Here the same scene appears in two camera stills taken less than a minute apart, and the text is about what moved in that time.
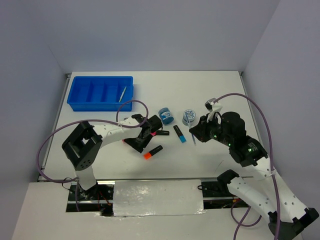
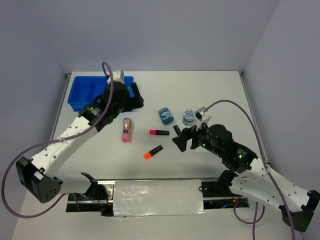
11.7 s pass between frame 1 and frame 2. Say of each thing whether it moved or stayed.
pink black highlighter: stayed
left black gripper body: moved
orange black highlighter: stayed
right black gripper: moved
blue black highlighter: stayed
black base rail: stayed
